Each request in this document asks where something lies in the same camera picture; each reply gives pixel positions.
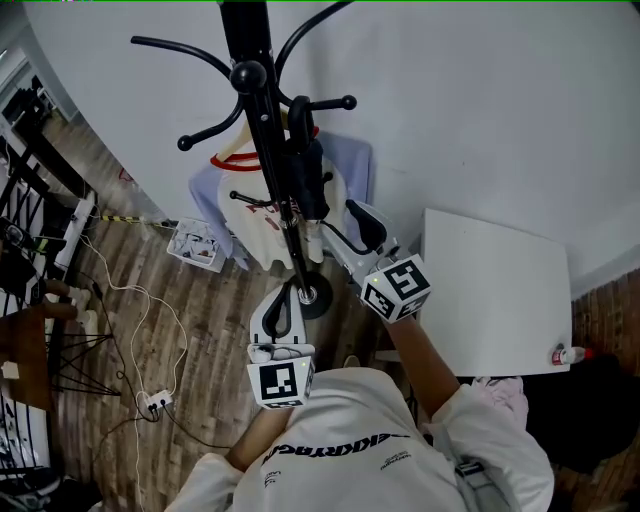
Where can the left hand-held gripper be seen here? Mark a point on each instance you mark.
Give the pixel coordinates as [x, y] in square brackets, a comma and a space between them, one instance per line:
[278, 381]

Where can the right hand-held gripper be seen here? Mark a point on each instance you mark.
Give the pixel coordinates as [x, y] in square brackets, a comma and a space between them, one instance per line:
[397, 290]

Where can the black umbrella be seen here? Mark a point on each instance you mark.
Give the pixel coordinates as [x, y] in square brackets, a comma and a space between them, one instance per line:
[308, 175]

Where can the black coat rack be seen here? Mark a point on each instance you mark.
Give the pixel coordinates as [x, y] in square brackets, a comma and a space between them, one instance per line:
[246, 75]

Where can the person's left forearm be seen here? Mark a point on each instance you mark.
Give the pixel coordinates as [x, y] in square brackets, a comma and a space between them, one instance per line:
[260, 442]

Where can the person's right forearm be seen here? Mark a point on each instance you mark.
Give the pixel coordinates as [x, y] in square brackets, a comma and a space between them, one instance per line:
[422, 365]

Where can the person's shoe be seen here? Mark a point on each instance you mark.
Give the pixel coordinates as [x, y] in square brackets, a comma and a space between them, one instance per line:
[352, 361]

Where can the white t-shirt with red collar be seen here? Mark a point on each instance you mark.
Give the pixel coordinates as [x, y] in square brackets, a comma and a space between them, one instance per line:
[245, 225]

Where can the white plastic basket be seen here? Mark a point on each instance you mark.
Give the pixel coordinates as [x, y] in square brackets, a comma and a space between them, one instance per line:
[195, 245]

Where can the person's white printed shirt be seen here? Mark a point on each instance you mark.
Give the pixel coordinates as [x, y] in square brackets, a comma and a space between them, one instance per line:
[350, 435]

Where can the white power strip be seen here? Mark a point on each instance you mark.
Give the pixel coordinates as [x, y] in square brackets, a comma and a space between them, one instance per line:
[157, 400]

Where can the light blue shirt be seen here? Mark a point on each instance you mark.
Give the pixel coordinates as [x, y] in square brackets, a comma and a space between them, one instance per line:
[205, 200]

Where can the white square table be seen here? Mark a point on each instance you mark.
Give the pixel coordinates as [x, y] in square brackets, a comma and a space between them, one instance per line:
[495, 295]

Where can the cream clothes hanger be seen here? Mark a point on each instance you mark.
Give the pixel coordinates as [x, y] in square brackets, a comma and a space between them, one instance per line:
[235, 142]

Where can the yellow black striped tape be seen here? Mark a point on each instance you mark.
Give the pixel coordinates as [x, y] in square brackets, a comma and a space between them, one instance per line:
[120, 219]

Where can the pink cloth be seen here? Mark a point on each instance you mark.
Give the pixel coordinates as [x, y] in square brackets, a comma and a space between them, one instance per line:
[500, 395]

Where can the white bottle with red cap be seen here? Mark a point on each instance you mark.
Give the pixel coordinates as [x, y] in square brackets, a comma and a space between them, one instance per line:
[567, 355]

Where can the brown wooden table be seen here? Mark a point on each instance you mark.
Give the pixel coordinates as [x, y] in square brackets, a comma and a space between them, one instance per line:
[25, 345]

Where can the black bag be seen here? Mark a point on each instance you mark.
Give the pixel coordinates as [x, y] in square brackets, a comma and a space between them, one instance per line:
[585, 415]

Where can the black metal frame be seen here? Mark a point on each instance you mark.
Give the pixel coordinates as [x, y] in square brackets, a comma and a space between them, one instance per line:
[30, 165]

